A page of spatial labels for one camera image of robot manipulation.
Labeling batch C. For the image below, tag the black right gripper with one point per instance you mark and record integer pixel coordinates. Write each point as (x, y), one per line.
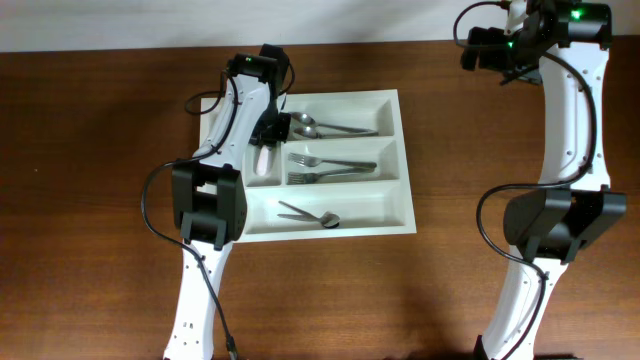
(480, 48)

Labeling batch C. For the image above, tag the large steel spoon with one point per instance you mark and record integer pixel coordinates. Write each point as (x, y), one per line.
(311, 133)
(307, 120)

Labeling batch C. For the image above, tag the steel fork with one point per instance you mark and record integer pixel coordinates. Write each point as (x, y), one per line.
(298, 178)
(311, 161)

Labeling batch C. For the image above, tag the small steel teaspoon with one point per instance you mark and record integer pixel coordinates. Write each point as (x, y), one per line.
(327, 220)
(297, 211)

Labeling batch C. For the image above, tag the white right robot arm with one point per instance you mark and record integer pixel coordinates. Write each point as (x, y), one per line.
(564, 47)

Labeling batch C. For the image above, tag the steel fork in tray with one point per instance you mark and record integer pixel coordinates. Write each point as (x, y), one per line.
(298, 178)

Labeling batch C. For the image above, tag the white plastic cutlery tray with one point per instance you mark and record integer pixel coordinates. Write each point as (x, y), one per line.
(378, 203)

